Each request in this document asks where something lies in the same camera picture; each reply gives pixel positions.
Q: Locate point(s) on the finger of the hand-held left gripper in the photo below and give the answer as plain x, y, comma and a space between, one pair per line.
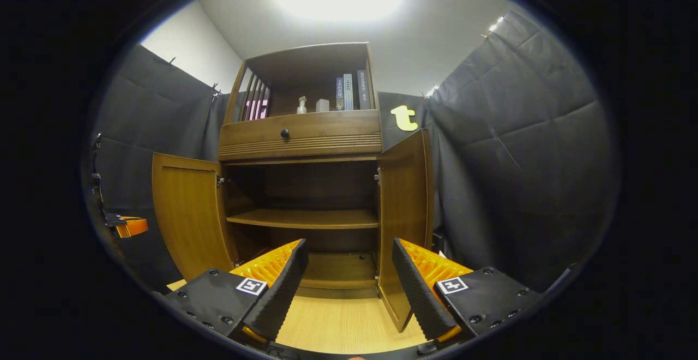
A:
133, 227

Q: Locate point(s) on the light grey book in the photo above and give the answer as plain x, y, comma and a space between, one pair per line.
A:
348, 92

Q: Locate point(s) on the wooden inner cabinet shelf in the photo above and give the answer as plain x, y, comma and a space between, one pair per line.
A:
305, 218

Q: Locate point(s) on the wooden cabinet door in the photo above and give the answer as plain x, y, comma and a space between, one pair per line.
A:
191, 212
403, 202

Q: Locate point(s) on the metal left door hinge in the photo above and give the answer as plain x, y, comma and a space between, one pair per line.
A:
221, 180

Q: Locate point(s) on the small translucent white box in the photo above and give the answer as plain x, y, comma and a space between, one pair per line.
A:
322, 106

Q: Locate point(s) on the dark blue book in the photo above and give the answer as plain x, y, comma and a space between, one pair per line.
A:
340, 95

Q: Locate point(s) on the small clear pump bottle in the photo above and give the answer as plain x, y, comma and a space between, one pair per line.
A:
301, 106

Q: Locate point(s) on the wooden double-door shoe cabinet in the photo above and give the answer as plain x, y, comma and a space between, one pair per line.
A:
305, 65

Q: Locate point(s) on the black backdrop cloth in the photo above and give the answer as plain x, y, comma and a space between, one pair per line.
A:
518, 158

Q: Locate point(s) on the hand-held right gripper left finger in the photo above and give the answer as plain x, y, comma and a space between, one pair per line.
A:
283, 294

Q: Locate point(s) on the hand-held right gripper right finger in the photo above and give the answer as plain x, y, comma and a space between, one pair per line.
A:
417, 294

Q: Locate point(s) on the dark grey book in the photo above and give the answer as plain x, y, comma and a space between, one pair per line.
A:
363, 90

